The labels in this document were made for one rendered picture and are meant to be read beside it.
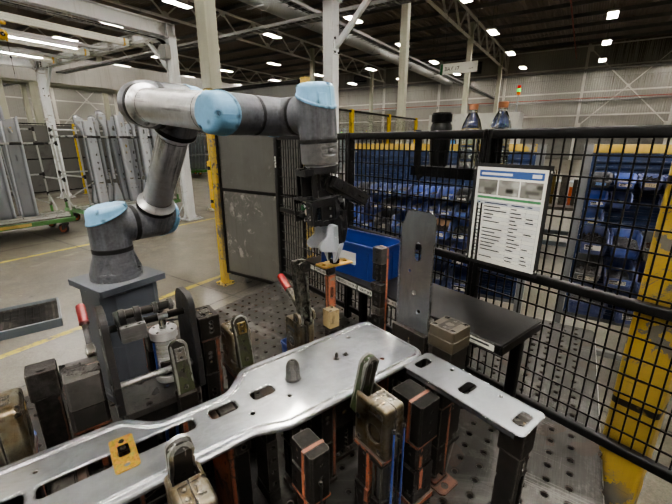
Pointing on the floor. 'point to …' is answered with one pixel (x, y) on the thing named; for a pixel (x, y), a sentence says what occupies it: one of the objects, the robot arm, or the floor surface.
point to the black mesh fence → (511, 272)
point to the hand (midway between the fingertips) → (334, 254)
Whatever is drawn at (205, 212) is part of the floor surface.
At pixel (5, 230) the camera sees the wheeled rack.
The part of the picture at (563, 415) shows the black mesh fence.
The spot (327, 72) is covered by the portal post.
